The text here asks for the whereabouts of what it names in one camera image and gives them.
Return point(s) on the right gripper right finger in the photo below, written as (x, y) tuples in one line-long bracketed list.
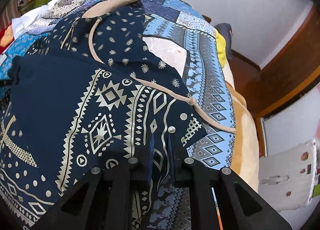
[(220, 199)]

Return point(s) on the grey bag on floor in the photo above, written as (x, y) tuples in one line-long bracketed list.
[(225, 30)]

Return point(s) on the navy patterned hooded sweatshirt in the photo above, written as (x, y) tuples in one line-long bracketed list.
[(91, 95)]

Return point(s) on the peach bed sheet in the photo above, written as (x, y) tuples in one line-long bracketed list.
[(245, 158)]

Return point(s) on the blue patchwork quilt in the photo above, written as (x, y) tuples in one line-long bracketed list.
[(176, 33)]

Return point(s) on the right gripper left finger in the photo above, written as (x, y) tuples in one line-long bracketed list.
[(102, 199)]

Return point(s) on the white pillow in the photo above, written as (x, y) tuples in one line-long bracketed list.
[(28, 22)]

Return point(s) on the white stickered cabinet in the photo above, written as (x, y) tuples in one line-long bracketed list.
[(289, 180)]

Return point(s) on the red plush toy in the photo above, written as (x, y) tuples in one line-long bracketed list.
[(7, 37)]

